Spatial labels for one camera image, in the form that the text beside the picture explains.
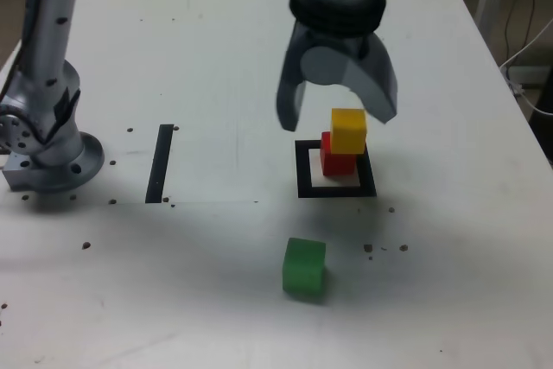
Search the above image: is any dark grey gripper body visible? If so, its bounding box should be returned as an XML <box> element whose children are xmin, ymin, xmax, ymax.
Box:
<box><xmin>302</xmin><ymin>26</ymin><xmax>369</xmax><ymax>59</ymax></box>

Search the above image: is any green cube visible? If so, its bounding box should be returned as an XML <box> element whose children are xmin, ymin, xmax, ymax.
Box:
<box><xmin>282</xmin><ymin>237</ymin><xmax>327</xmax><ymax>303</ymax></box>

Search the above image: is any white cable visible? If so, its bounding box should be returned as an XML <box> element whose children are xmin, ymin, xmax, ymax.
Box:
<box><xmin>499</xmin><ymin>17</ymin><xmax>553</xmax><ymax>116</ymax></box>

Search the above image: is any black tape square outline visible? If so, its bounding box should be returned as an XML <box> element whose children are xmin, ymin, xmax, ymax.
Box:
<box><xmin>294</xmin><ymin>138</ymin><xmax>378</xmax><ymax>199</ymax></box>

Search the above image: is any yellow cube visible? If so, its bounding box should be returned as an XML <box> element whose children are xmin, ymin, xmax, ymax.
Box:
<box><xmin>329</xmin><ymin>108</ymin><xmax>368</xmax><ymax>156</ymax></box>

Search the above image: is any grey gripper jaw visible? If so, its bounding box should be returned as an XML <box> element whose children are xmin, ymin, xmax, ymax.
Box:
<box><xmin>275</xmin><ymin>22</ymin><xmax>311</xmax><ymax>133</ymax></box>
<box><xmin>301</xmin><ymin>31</ymin><xmax>399</xmax><ymax>125</ymax></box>

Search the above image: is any black tape strip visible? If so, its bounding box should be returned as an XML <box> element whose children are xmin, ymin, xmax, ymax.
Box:
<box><xmin>144</xmin><ymin>124</ymin><xmax>175</xmax><ymax>205</ymax></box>

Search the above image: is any red cube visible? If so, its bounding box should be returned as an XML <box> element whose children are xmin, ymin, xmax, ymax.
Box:
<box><xmin>320</xmin><ymin>130</ymin><xmax>358</xmax><ymax>177</ymax></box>

